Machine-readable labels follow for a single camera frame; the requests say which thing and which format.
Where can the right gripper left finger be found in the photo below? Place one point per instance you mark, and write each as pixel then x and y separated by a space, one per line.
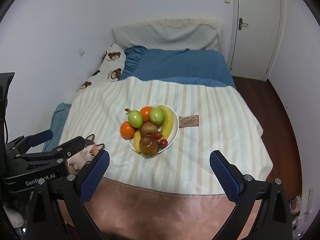
pixel 45 219

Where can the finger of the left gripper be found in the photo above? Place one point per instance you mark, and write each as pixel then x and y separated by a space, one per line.
pixel 64 151
pixel 23 144

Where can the orange mandarin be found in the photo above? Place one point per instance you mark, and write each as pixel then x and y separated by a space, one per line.
pixel 145 111
pixel 126 130

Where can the white floral plate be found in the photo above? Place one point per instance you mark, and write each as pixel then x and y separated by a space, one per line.
pixel 171 137

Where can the green apple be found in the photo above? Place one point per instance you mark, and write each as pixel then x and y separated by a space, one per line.
pixel 135 119
pixel 157 115

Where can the brown kiwi fruit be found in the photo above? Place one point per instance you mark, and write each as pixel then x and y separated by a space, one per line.
pixel 148 129

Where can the red cherry tomato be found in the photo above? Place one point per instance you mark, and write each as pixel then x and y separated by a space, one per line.
pixel 157 135
pixel 163 143

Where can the yellow banana with long stem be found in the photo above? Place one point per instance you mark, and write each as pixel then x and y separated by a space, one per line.
pixel 168 122

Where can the cat plush toy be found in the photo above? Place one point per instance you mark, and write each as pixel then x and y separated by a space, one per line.
pixel 86 155

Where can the teddy bear print pillow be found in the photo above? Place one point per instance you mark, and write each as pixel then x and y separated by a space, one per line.
pixel 110 70

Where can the striped cream blanket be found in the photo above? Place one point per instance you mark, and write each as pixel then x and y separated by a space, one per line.
pixel 226 124

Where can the brown leather blanket label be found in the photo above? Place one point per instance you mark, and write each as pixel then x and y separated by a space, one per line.
pixel 189 121

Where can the blue bed sheet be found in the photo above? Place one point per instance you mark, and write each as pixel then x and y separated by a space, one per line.
pixel 192 67

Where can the grey quilted pillow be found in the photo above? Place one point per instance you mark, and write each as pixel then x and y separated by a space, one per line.
pixel 173 34

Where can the white door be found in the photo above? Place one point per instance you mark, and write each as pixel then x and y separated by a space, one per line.
pixel 256 46

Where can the white wall switch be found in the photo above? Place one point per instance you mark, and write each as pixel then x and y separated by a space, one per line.
pixel 81 52

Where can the brass door handle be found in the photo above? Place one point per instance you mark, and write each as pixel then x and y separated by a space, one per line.
pixel 242 24

